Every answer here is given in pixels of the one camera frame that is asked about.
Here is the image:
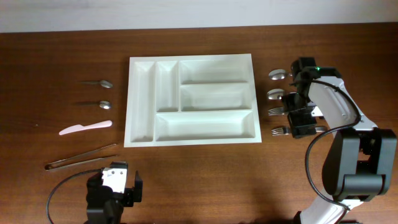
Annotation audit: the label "large metal spoon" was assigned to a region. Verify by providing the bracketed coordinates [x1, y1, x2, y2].
[269, 69, 292, 80]
[267, 88, 296, 100]

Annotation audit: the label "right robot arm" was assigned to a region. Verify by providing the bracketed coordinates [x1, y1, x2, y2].
[282, 57, 397, 223]

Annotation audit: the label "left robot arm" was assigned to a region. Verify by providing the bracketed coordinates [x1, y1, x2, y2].
[86, 162, 143, 224]

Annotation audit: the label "metal kitchen tongs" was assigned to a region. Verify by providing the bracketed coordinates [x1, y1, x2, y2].
[44, 143, 118, 171]

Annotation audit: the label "pink plastic knife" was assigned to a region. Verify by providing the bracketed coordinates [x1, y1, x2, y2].
[58, 120, 113, 136]

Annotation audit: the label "small metal teaspoon lower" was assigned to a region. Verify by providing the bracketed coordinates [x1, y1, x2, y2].
[76, 100, 112, 110]

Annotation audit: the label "small metal teaspoon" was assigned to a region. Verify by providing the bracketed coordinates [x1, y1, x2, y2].
[81, 80, 113, 88]
[76, 100, 112, 110]

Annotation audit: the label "small metal teaspoon upper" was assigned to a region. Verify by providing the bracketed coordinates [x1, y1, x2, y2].
[81, 80, 113, 88]

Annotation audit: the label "white plastic cutlery tray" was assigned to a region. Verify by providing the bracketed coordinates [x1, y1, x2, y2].
[124, 54, 262, 147]

